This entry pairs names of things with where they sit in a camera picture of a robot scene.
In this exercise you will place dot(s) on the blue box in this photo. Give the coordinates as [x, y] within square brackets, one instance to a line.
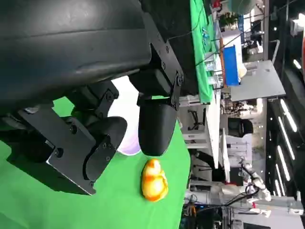
[231, 66]

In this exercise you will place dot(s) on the lilac plate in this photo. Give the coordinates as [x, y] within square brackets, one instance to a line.
[128, 107]

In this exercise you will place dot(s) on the grey partition panel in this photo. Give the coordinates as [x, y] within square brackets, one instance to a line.
[259, 81]

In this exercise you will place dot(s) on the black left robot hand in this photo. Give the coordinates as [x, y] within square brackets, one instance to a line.
[71, 47]

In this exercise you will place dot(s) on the green cloth on background table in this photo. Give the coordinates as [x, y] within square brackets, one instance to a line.
[200, 71]

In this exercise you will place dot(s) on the orange toy bread roll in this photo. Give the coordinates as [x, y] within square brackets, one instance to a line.
[154, 181]

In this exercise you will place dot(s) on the black swivel chair base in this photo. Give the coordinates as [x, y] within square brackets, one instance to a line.
[196, 121]

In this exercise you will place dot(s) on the black office chair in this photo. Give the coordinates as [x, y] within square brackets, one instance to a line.
[240, 127]

